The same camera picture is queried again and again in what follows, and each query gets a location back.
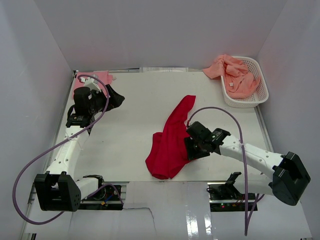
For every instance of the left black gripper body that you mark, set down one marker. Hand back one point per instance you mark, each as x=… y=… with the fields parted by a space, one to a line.
x=99 y=102

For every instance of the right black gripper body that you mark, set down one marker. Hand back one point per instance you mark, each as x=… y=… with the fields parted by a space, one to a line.
x=194 y=149

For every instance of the red t shirt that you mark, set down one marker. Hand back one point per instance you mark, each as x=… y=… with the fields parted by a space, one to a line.
x=168 y=154

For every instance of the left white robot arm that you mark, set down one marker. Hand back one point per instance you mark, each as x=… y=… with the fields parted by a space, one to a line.
x=57 y=189

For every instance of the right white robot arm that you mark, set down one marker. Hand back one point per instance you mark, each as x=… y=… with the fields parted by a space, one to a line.
x=281 y=175

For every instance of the folded pink t shirt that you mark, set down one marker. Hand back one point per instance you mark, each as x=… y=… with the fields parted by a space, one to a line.
x=104 y=76

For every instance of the white paper sheet rear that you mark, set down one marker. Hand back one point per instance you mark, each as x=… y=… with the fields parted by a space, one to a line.
x=163 y=69

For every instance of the salmon t shirt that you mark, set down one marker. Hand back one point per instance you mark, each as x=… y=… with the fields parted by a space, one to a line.
x=239 y=82

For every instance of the white plastic basket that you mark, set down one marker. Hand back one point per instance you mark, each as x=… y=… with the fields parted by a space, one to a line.
x=261 y=93

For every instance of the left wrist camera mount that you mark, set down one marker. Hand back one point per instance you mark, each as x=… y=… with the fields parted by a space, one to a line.
x=92 y=84

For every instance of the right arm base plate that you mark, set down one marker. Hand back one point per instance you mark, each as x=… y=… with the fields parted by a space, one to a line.
x=224 y=197

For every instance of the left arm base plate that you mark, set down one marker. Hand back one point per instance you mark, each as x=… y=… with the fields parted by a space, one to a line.
x=107 y=199

